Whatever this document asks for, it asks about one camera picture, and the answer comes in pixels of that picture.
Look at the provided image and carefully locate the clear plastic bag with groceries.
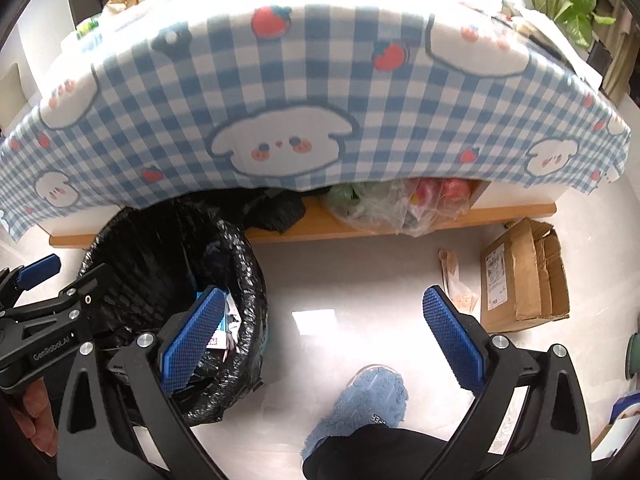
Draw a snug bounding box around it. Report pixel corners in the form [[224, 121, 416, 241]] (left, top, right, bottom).
[[325, 177, 473, 237]]

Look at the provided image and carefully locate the wooden table shelf board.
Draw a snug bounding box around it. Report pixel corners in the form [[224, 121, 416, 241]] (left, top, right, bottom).
[[50, 195, 557, 247]]

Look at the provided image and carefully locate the brown cardboard box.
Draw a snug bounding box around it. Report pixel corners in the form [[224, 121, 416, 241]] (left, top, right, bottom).
[[480, 217, 571, 333]]

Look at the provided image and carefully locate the black plastic bag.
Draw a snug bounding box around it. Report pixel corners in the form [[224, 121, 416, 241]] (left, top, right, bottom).
[[200, 187, 308, 233]]

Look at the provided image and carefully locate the blue checkered printed tablecloth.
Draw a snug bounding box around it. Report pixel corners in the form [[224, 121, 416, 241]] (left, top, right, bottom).
[[0, 0, 632, 243]]

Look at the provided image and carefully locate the paper wrapper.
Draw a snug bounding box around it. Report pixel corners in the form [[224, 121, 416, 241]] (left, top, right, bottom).
[[439, 249, 481, 316]]

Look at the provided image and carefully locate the green round container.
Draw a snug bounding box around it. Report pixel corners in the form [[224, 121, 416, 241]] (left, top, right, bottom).
[[622, 332, 640, 381]]

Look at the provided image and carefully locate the green leafy houseplant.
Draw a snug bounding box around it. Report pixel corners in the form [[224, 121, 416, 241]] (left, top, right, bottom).
[[480, 0, 617, 51]]

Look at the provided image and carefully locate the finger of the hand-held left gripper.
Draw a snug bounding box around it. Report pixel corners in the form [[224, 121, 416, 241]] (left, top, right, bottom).
[[0, 254, 62, 308], [59, 262, 115, 322]]

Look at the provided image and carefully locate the blue fluffy slipper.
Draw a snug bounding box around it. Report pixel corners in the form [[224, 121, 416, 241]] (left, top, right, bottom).
[[300, 367, 410, 463]]

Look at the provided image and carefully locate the blue white box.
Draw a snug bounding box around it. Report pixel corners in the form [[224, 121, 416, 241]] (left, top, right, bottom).
[[607, 395, 640, 427]]

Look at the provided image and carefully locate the person's left hand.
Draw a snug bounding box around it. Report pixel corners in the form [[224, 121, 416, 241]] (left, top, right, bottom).
[[9, 379, 59, 457]]

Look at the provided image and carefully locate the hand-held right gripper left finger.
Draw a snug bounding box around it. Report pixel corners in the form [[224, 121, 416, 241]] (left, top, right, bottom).
[[57, 286, 228, 480]]

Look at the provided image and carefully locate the silver crumpled wrapper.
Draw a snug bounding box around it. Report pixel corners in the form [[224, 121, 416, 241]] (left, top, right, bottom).
[[210, 292, 251, 356]]

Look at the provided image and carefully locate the trash bin with black bag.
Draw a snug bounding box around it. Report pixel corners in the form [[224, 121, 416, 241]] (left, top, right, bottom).
[[77, 197, 268, 426]]

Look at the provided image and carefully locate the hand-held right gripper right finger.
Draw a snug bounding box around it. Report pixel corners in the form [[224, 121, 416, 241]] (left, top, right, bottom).
[[422, 285, 593, 480]]

